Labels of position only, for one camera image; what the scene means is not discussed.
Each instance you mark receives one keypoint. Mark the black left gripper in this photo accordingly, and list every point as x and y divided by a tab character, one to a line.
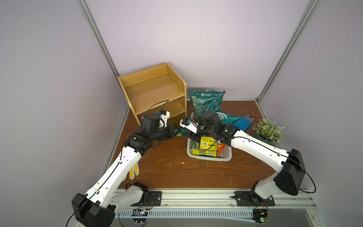
169	133

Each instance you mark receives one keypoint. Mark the yellow green packet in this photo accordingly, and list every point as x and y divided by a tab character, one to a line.
177	131

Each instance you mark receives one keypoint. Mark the green orange bee fertilizer bag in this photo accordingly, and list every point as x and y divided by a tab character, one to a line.
227	118

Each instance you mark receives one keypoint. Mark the tall green yellow fertilizer bag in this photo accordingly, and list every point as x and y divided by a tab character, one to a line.
204	100

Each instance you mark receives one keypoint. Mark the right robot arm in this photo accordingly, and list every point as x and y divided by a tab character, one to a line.
288	165

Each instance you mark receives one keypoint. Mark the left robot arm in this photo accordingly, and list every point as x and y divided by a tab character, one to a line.
98	206

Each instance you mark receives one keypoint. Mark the wooden shelf unit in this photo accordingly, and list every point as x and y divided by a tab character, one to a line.
155	88

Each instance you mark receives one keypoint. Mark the white plastic basket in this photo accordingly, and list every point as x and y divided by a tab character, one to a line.
223	152

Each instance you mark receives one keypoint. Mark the blue work glove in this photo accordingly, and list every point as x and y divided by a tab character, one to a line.
245	122

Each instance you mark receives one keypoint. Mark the yellow work glove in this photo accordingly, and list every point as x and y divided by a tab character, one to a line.
134	171

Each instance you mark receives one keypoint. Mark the potted green plant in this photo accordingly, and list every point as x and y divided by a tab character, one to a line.
268	131

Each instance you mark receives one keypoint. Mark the left controller board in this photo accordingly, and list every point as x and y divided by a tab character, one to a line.
139	217

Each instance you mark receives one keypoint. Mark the controller board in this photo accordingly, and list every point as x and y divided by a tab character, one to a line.
260	216
139	217

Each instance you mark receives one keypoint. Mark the right controller board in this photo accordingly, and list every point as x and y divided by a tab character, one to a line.
260	216

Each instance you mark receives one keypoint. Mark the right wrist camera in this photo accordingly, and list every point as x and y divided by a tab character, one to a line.
188	126

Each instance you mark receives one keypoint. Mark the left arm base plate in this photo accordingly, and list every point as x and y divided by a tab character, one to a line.
153	198

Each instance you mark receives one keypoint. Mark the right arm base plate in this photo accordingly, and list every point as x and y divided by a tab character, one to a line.
248	199

